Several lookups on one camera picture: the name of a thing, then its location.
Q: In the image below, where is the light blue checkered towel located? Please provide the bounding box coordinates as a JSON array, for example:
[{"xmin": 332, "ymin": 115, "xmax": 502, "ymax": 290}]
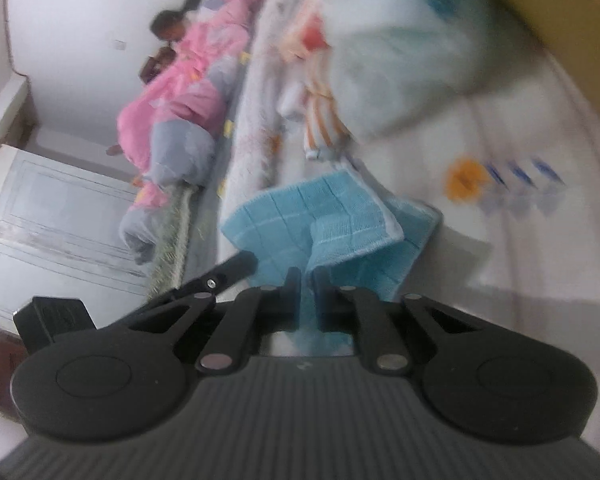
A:
[{"xmin": 221, "ymin": 170, "xmax": 442, "ymax": 356}]

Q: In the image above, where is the pink quilted blanket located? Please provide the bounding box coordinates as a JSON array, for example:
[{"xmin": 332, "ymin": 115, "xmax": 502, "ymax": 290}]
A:
[{"xmin": 117, "ymin": 0, "xmax": 261, "ymax": 264}]

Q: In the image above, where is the white patterned mattress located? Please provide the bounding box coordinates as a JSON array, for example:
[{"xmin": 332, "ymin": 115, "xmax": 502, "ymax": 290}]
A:
[{"xmin": 214, "ymin": 0, "xmax": 600, "ymax": 361}]

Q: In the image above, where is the white door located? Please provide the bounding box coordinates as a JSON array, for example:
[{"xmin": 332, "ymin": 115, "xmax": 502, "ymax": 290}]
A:
[{"xmin": 0, "ymin": 145, "xmax": 148, "ymax": 332}]

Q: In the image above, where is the light blue fluffy blanket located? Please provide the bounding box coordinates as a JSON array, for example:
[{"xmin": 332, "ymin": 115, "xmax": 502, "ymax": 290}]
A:
[{"xmin": 314, "ymin": 0, "xmax": 512, "ymax": 141}]

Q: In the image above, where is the child with dark hair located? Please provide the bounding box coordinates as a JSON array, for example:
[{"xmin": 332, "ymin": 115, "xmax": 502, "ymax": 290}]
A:
[{"xmin": 138, "ymin": 10, "xmax": 190, "ymax": 84}]

